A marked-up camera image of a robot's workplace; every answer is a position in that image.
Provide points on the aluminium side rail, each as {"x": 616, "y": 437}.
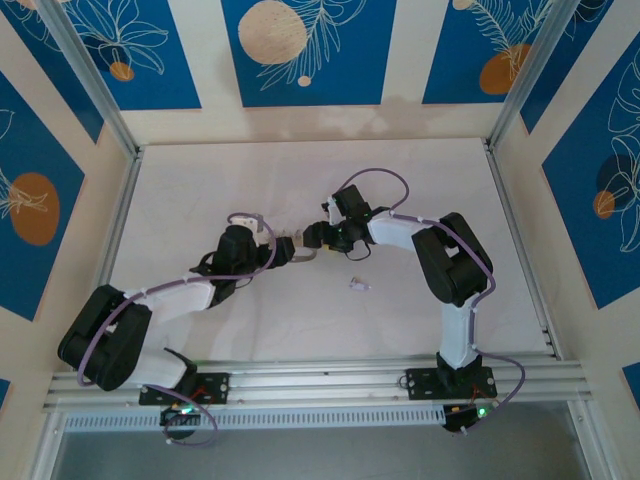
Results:
{"x": 121, "y": 210}
{"x": 520, "y": 235}

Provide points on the black controller board green LED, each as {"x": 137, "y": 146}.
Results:
{"x": 172, "y": 416}
{"x": 455, "y": 417}

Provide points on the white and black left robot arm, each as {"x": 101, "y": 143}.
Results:
{"x": 170, "y": 300}

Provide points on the aluminium corner post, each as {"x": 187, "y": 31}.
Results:
{"x": 95, "y": 85}
{"x": 532, "y": 75}

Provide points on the small lilac key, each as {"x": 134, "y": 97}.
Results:
{"x": 357, "y": 286}

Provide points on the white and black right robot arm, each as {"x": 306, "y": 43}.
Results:
{"x": 457, "y": 335}

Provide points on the clear plastic zip bag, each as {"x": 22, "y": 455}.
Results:
{"x": 305, "y": 259}

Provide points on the long aluminium base rail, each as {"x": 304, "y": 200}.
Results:
{"x": 310, "y": 385}

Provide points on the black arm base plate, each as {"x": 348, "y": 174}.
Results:
{"x": 417, "y": 385}
{"x": 220, "y": 387}

